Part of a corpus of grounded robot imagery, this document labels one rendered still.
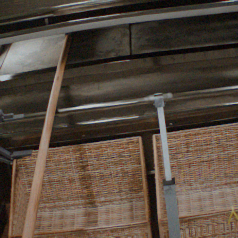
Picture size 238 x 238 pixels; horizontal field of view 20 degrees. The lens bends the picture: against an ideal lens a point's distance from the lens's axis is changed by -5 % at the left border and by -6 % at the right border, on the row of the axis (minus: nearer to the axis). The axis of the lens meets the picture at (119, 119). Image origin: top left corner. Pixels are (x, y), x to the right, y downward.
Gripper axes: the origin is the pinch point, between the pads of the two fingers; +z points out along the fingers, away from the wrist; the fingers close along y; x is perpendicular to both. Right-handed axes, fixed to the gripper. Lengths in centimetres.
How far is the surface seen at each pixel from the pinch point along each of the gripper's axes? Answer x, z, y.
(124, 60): -56, 34, 0
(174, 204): 4, 47, 32
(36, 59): -74, -5, 0
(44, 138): 8.7, 8.7, -2.1
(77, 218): -37, 5, 59
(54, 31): -40.4, 10.3, -22.1
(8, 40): -40.4, -8.3, -22.0
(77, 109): -18.2, 17.2, 1.3
